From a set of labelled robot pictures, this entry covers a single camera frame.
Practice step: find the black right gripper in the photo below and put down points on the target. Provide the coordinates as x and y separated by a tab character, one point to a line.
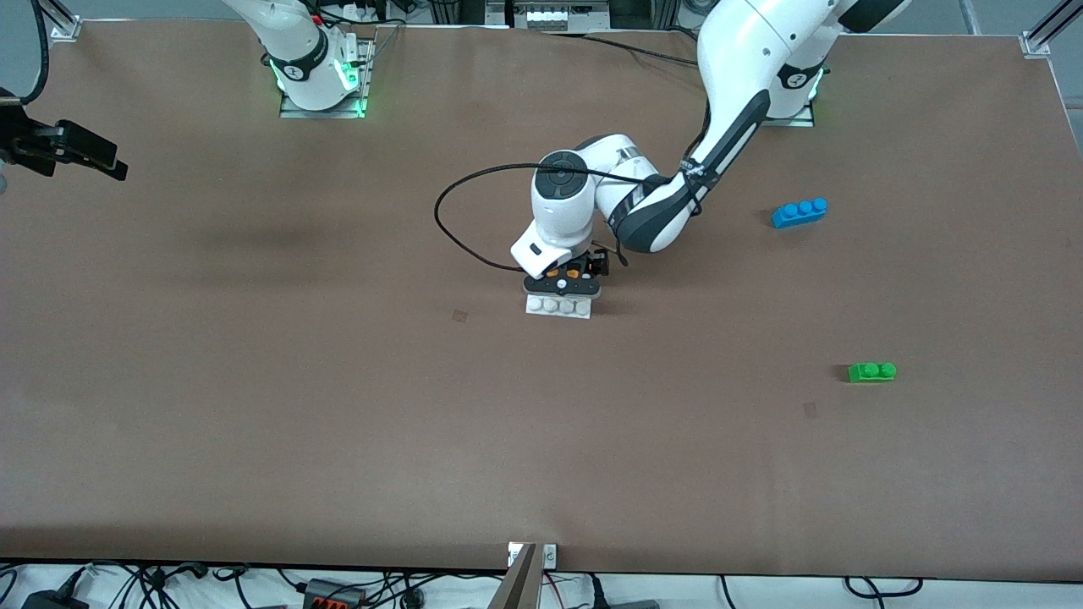
32	145

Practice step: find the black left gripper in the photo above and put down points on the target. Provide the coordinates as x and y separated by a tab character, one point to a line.
597	264

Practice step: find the yellow toy block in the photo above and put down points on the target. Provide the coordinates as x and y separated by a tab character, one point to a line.
574	271

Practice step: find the white studded base plate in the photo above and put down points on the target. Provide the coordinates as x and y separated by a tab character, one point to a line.
558	308

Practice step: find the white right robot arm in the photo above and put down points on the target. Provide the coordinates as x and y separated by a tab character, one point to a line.
305	51

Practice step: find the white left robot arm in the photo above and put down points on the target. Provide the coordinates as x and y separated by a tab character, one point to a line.
744	51

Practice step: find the blue toy block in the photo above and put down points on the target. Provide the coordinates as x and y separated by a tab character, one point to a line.
799	214

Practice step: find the green toy block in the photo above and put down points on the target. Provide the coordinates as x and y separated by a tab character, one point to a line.
871	372

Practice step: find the white power strip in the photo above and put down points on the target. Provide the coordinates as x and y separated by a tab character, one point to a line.
550	15

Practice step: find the black box with orange connectors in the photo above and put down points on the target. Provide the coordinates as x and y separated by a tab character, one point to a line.
334	595

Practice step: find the black power adapter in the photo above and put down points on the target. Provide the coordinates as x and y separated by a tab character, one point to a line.
51	600

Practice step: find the aluminium profile frame corner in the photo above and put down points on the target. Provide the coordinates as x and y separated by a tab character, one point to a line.
59	24
1049	34

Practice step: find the small metal bracket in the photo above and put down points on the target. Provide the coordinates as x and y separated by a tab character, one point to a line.
549	554

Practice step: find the wooden post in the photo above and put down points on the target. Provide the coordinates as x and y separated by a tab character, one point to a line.
516	584

